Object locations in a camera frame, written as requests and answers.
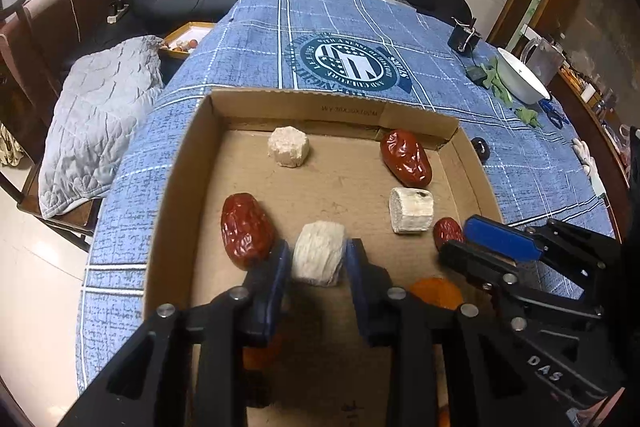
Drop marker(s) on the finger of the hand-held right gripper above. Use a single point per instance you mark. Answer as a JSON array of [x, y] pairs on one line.
[[500, 237], [475, 262]]

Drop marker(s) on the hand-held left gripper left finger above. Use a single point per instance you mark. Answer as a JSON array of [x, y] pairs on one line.
[[277, 287]]

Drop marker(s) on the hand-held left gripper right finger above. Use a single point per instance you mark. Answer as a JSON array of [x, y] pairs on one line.
[[356, 287]]

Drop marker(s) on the red dried jujube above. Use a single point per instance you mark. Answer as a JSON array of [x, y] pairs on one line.
[[448, 231], [406, 157], [247, 229]]

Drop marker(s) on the white cylindrical food chunk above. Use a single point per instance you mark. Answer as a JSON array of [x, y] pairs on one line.
[[411, 209], [288, 147], [320, 259]]

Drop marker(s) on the small orange tangerine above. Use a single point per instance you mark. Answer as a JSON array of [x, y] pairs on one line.
[[437, 292], [260, 354], [443, 418]]

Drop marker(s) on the brown cardboard box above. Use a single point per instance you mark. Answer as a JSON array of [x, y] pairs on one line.
[[340, 187]]

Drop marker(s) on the small black glossy object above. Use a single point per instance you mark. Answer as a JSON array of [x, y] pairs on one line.
[[481, 148]]

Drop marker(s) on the white glove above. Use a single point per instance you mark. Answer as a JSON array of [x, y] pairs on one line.
[[587, 162]]

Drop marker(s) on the blue scissors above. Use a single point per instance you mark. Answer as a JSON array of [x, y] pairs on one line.
[[552, 112]]

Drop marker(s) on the green cloth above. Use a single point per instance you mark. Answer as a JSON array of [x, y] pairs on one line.
[[497, 79]]

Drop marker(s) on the white bowl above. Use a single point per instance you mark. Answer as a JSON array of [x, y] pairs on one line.
[[522, 77]]

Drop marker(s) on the small dark grey object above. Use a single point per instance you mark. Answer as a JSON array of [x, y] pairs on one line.
[[475, 73]]

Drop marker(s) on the metal pitcher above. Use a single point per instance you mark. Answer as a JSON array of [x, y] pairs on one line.
[[542, 57]]

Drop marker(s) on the black clip box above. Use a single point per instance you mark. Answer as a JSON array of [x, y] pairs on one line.
[[462, 38]]

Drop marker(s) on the dark wooden chair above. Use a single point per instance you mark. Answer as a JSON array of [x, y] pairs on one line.
[[60, 227]]

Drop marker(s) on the blue plaid tablecloth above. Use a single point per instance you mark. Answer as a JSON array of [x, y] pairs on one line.
[[250, 52]]

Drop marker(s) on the grey quilted blanket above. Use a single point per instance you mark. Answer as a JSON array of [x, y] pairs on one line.
[[95, 117]]

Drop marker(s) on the wooden tray with food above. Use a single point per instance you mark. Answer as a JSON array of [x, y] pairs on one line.
[[182, 39]]

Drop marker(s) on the patterned blanket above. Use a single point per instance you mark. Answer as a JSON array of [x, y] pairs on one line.
[[7, 144]]

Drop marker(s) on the white power strip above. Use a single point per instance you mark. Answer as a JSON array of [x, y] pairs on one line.
[[118, 12]]

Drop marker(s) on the brown padded sofa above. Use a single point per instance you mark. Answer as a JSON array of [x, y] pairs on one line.
[[75, 2]]

